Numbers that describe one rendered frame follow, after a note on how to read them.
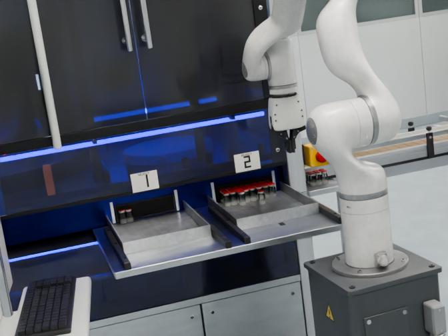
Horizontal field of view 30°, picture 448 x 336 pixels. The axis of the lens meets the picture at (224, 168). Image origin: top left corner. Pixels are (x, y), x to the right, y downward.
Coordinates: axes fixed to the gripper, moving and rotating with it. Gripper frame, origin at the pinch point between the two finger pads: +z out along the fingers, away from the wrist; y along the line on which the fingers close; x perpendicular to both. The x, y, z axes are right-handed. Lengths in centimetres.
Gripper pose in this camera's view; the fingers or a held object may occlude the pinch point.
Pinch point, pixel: (290, 145)
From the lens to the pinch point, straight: 248.8
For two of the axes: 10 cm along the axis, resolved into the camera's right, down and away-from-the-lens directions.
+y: -9.5, 1.8, -2.4
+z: 1.3, 9.7, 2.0
